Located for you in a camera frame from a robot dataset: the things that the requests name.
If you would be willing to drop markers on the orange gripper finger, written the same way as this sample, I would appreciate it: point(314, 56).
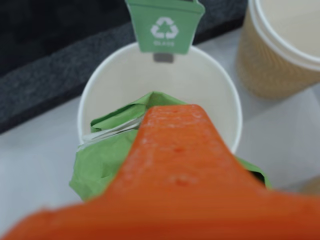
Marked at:
point(180, 170)

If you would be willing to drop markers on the green paper wad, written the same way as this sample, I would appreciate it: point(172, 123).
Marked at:
point(100, 160)

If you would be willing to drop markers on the paper cup with green label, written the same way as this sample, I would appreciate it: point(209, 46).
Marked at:
point(187, 82)

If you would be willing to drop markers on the paper cup with blue label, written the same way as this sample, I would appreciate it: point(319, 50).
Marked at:
point(262, 70)

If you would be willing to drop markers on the green recycling bin label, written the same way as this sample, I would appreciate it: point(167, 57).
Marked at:
point(162, 15)

